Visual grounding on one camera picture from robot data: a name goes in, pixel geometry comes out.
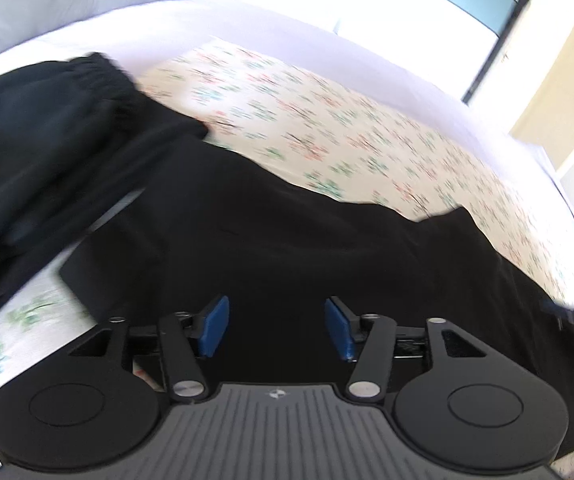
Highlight white and teal wardrobe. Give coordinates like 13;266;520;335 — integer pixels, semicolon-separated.
229;0;543;106

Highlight purple bed sheet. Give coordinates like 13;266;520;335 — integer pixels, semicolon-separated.
0;0;574;311

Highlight floral printed sheet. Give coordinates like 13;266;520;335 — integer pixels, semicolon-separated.
0;35;570;411

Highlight cream door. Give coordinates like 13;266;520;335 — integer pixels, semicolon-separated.
510;0;574;171

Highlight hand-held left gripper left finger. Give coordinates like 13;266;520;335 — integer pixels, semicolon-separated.
47;296;230;403

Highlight black garment with elastic waistband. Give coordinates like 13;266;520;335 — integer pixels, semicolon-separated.
0;52;210;321

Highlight black pants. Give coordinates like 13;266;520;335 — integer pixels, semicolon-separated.
59;135;574;456

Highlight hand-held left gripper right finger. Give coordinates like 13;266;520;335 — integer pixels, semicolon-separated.
323;296;513;403

